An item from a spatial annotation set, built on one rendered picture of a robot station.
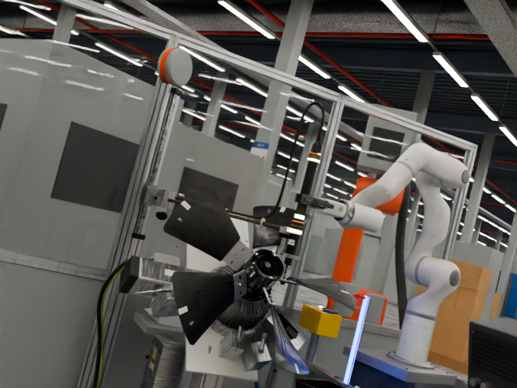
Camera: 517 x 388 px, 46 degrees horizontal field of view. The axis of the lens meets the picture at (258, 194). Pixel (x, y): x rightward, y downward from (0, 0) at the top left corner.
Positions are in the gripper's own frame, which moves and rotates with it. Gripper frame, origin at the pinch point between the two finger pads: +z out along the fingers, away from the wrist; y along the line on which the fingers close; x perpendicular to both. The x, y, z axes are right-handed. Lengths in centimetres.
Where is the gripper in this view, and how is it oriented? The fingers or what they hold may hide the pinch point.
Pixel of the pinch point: (303, 199)
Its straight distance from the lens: 211.2
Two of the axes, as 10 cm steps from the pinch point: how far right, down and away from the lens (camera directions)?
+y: -3.9, -0.5, 9.2
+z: -8.8, -2.6, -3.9
